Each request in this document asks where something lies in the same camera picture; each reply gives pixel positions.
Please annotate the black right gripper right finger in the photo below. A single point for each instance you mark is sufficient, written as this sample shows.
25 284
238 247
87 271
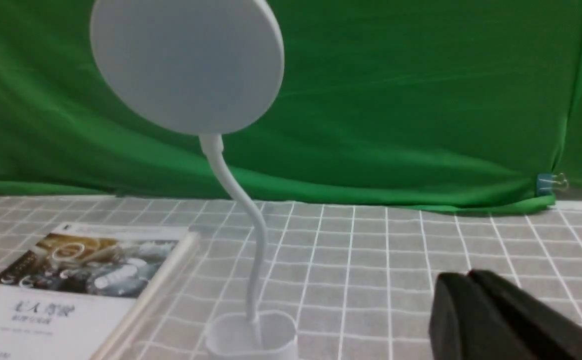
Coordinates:
544 331

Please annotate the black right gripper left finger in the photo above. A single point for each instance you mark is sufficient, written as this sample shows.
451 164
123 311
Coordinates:
466 325

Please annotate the white desk lamp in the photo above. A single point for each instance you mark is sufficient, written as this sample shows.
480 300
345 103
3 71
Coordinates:
206 69

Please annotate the grey checked tablecloth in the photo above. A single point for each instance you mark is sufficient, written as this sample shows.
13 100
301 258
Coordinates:
357 279

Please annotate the blue binder clip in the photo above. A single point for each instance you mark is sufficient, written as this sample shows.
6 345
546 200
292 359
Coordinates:
548 183

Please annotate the green backdrop cloth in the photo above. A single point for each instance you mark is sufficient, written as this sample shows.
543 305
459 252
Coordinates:
438 105

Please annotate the white paperback book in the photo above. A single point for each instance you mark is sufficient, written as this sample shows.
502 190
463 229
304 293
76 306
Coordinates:
85 291

